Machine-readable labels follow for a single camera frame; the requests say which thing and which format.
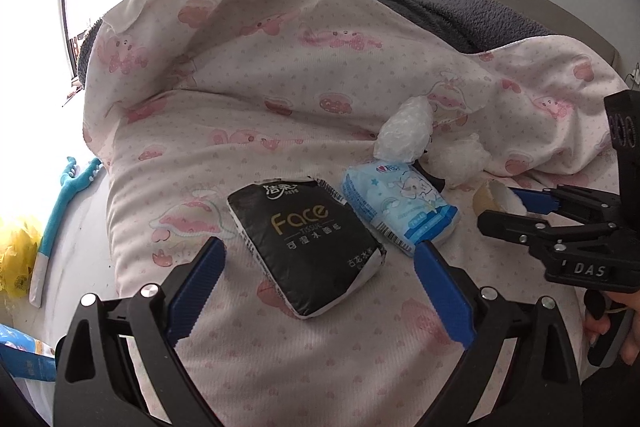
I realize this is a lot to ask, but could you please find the light blue tissue pack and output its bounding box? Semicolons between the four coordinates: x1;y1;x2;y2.
341;161;461;258

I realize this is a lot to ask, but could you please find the blue paper packet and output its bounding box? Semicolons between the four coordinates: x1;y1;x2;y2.
0;324;57;380

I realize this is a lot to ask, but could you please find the brown tape roll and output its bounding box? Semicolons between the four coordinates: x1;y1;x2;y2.
472;181;528;218

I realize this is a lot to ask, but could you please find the pink printed blanket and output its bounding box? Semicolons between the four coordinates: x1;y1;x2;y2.
80;0;631;427

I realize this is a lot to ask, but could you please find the yellow plastic bag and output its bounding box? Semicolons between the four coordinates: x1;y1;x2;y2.
0;217;43;298

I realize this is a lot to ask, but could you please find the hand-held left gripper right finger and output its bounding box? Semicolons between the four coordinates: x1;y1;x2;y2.
414;241;586;427

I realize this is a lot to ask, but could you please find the person's right hand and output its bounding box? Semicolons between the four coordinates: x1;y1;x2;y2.
584;304;640;365

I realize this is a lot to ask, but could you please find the grey fleece blanket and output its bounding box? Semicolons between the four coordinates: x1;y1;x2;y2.
75;0;561;78

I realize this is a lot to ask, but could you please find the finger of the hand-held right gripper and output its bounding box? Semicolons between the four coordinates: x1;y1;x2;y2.
510;184;625;228
477;211;618;258

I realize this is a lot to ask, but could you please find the black tissue pack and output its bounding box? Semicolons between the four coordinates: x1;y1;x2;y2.
227;177;387;319

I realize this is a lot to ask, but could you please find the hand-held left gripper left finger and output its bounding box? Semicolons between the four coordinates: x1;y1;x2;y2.
52;237;227;427

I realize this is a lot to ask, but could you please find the blue plush toy stick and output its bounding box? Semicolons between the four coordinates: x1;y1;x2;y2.
29;157;103;308

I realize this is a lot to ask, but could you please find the beige upholstered headboard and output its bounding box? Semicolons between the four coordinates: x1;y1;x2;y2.
437;0;623;72

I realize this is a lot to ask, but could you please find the white bubble wrap bundle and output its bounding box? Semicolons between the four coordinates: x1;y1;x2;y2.
372;96;435;164

